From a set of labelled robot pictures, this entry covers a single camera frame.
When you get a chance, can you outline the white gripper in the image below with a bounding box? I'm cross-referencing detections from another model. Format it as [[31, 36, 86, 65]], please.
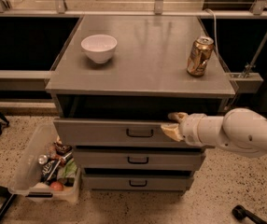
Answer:
[[161, 112, 205, 147]]

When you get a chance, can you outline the grey top drawer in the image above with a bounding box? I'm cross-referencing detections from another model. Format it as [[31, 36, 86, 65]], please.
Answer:
[[54, 119, 196, 148]]

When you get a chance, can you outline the grey drawer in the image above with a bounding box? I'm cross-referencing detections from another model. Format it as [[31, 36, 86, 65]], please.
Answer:
[[82, 175, 194, 191], [54, 119, 196, 148], [74, 148, 205, 171]]

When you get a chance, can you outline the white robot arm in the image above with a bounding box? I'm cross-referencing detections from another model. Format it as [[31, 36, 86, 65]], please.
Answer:
[[161, 108, 267, 158]]

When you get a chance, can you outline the grey drawer cabinet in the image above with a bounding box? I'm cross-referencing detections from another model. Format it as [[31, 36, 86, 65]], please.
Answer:
[[45, 15, 236, 193]]

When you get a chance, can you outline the grey middle drawer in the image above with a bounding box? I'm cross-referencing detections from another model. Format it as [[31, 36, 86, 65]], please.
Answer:
[[74, 148, 205, 171]]

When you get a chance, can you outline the grey bottom drawer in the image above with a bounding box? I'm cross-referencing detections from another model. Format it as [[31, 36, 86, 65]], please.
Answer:
[[82, 175, 194, 191]]

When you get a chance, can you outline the crushed gold soda can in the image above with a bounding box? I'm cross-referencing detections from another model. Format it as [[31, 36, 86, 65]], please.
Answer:
[[187, 36, 214, 77]]

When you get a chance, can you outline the grey metal rod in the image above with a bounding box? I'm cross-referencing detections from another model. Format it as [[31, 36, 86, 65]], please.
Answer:
[[238, 31, 267, 78]]

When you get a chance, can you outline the white ceramic bowl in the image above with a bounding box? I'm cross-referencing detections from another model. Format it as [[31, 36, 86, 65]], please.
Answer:
[[81, 35, 118, 63]]

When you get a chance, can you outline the black chair caster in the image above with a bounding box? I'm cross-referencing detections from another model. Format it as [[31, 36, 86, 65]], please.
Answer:
[[232, 205, 267, 224]]

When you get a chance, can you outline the green snack bag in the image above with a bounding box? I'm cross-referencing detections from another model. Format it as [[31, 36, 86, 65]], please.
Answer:
[[57, 159, 77, 187]]

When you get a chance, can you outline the red apple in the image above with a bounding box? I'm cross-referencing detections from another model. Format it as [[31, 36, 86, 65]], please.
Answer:
[[50, 181, 63, 191]]

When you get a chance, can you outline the dark blue snack bag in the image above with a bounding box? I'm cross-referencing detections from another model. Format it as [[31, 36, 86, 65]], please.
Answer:
[[41, 160, 60, 182]]

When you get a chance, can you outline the small silver can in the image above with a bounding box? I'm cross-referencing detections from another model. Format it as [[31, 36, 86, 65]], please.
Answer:
[[38, 155, 49, 165]]

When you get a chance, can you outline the clear plastic storage bin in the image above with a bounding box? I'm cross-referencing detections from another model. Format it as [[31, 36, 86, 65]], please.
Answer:
[[7, 122, 80, 203]]

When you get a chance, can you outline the white cable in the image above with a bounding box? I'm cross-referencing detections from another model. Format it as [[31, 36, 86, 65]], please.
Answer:
[[204, 8, 219, 60]]

